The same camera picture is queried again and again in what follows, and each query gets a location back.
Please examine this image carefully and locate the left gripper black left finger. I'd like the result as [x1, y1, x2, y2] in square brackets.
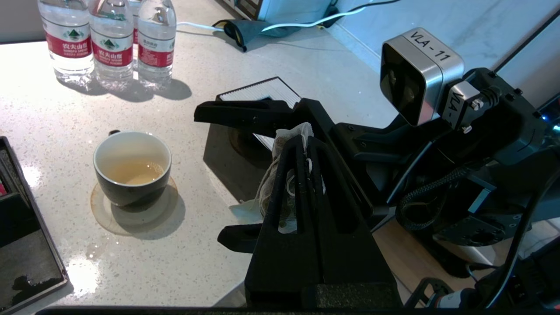
[244, 135, 314, 308]

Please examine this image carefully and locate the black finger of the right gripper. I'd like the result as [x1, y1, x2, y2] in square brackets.
[217, 223, 264, 254]
[194, 99, 316, 137]

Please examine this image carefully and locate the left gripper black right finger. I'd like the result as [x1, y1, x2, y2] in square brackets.
[306, 136, 401, 309]

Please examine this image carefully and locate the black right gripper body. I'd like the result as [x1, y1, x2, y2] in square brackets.
[302, 99, 431, 221]

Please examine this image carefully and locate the black tissue box white top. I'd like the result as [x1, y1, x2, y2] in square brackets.
[203, 77, 303, 204]

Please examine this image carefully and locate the red-capped water bottle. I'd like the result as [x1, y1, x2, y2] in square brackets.
[37, 0, 95, 86]
[138, 0, 177, 89]
[89, 0, 134, 86]

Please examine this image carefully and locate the black cup white inside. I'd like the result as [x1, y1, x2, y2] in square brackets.
[93, 130, 172, 207]

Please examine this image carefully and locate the clear glass coaster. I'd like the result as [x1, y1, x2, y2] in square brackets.
[91, 175, 179, 237]

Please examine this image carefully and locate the black rectangular serving tray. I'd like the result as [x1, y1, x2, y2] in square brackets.
[0, 136, 70, 314]

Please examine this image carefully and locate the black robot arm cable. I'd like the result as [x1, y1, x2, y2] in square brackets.
[387, 140, 560, 307]

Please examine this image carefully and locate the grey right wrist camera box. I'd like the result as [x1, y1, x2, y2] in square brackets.
[379, 27, 487, 133]

